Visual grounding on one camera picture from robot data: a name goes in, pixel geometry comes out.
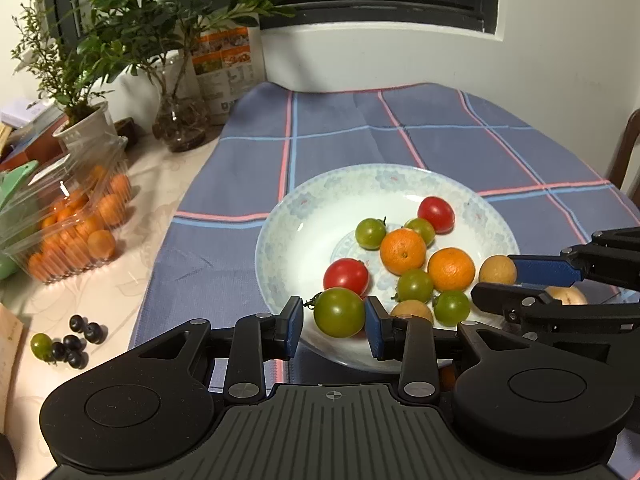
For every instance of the brown book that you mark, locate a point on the brown book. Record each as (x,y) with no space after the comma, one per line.
(42,145)

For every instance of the blue plaid tablecloth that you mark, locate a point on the blue plaid tablecloth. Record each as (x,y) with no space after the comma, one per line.
(350,130)

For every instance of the small brown pot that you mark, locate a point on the small brown pot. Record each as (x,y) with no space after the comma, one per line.
(127,127)

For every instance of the glass vase with plant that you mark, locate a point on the glass vase with plant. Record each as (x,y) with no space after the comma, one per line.
(180,125)

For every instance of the red tomato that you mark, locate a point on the red tomato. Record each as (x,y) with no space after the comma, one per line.
(346,277)
(436,214)

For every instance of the brown wooden chair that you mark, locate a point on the brown wooden chair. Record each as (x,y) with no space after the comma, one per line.
(631,150)

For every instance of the white blue patterned plate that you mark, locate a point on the white blue patterned plate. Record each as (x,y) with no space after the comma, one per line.
(310,220)

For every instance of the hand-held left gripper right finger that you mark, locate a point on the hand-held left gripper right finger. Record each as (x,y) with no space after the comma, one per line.
(375,325)

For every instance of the small green tomato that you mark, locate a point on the small green tomato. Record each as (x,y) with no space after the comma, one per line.
(41,346)

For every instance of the printed leaflet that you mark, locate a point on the printed leaflet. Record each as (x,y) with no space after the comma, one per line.
(225,85)

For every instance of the clear plastic clamshell box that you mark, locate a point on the clear plastic clamshell box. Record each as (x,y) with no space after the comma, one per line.
(60,175)

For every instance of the pile of small kumquats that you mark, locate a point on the pile of small kumquats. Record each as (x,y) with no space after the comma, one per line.
(75,245)

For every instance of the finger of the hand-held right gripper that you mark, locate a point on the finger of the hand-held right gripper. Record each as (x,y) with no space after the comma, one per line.
(545,270)
(500,295)

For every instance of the potted plant white pot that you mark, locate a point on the potted plant white pot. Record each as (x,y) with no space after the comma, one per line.
(85,130)

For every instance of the cluster of green tomatoes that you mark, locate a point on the cluster of green tomatoes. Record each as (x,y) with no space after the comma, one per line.
(415,285)

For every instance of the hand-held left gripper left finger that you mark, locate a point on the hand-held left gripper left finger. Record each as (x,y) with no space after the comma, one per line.
(295,325)

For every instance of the large green tomato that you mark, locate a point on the large green tomato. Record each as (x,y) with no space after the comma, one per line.
(340,312)

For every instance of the tan longan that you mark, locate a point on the tan longan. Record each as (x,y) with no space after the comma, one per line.
(411,310)
(497,270)

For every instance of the tissue paper pack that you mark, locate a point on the tissue paper pack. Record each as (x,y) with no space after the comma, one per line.
(7,350)

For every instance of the dark window frame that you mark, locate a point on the dark window frame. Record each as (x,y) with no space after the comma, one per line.
(380,0)

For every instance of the pale notebook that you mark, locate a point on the pale notebook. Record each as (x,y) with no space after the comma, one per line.
(20,112)

